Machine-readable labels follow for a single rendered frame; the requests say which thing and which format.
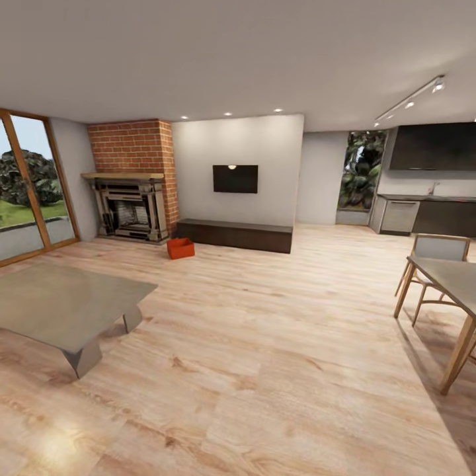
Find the breakfast table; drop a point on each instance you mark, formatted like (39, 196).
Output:
(457, 279)

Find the wall mounted tv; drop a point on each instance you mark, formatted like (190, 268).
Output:
(235, 178)

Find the door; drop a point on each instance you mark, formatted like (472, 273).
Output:
(36, 215)

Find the wood fireplace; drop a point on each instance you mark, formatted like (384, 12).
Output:
(131, 209)

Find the storage box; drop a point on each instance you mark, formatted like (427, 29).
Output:
(180, 248)

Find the coffee table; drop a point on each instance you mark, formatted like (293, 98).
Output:
(69, 308)

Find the dishwasher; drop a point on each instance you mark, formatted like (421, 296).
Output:
(399, 216)

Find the fixed window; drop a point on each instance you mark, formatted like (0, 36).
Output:
(365, 156)

